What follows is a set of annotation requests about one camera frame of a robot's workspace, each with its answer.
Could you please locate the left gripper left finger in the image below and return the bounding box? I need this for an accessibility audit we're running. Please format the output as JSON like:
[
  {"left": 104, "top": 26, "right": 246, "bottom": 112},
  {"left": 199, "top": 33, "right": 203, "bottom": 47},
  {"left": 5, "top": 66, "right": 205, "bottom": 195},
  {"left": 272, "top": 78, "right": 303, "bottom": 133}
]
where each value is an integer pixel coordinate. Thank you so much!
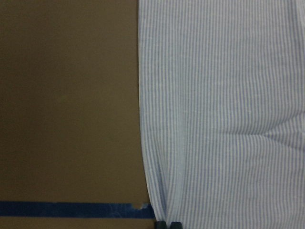
[{"left": 155, "top": 221, "right": 166, "bottom": 229}]

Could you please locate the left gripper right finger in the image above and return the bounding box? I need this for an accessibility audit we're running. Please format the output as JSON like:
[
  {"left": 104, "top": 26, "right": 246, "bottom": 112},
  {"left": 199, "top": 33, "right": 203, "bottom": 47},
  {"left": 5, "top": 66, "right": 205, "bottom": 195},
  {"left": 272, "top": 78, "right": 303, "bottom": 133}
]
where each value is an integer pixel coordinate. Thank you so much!
[{"left": 170, "top": 221, "right": 182, "bottom": 229}]

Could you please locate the blue striped button shirt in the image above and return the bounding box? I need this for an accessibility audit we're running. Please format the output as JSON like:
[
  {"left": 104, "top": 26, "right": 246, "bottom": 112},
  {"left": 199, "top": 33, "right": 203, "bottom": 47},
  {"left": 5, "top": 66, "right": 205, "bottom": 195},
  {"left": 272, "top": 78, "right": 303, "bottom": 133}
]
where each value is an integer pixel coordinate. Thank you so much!
[{"left": 139, "top": 0, "right": 305, "bottom": 229}]

